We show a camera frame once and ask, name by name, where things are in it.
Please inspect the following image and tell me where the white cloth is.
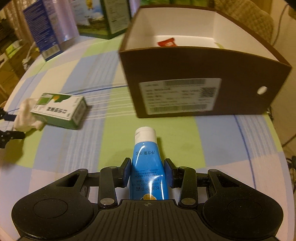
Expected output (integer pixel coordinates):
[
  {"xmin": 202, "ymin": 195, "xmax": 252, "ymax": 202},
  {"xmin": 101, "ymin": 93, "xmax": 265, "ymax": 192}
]
[{"xmin": 13, "ymin": 98, "xmax": 45, "ymax": 133}]

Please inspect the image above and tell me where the blue hand cream tube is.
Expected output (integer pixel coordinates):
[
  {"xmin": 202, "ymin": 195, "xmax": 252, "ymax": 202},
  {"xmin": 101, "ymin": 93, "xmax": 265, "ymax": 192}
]
[{"xmin": 129, "ymin": 126, "xmax": 169, "ymax": 200}]

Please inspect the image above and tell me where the green white medicine box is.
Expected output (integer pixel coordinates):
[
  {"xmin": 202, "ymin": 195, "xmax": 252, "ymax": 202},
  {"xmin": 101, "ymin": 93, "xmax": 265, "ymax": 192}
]
[{"xmin": 31, "ymin": 92, "xmax": 87, "ymax": 130}]

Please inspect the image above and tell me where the red candy packet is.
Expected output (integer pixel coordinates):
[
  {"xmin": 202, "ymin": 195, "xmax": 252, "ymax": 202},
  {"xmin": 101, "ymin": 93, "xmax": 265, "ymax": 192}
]
[{"xmin": 158, "ymin": 38, "xmax": 177, "ymax": 47}]

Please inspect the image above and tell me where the brown cardboard box with packs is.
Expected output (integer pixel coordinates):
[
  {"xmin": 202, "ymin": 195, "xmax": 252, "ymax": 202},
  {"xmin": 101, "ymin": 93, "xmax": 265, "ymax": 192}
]
[{"xmin": 1, "ymin": 40, "xmax": 30, "ymax": 103}]

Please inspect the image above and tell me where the plaid tablecloth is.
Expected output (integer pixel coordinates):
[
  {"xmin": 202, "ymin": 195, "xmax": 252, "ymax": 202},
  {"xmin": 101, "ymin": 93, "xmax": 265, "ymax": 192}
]
[{"xmin": 1, "ymin": 37, "xmax": 295, "ymax": 240}]

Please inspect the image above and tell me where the tall blue carton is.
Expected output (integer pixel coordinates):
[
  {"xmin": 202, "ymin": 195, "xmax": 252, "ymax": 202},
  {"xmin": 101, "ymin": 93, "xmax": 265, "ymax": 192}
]
[{"xmin": 23, "ymin": 1, "xmax": 79, "ymax": 61}]

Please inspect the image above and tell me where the brown cardboard shoe box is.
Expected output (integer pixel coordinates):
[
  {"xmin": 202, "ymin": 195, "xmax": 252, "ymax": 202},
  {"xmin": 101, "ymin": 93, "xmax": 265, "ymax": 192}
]
[{"xmin": 119, "ymin": 5, "xmax": 292, "ymax": 118}]

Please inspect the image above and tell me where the milk carton box with cow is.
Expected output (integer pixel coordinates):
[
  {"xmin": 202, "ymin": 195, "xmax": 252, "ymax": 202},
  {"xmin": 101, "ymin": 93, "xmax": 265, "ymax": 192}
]
[{"xmin": 69, "ymin": 0, "xmax": 132, "ymax": 40}]

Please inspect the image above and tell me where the quilted beige chair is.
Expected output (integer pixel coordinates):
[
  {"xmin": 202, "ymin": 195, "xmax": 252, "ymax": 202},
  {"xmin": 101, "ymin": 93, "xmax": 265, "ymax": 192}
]
[{"xmin": 214, "ymin": 0, "xmax": 274, "ymax": 43}]

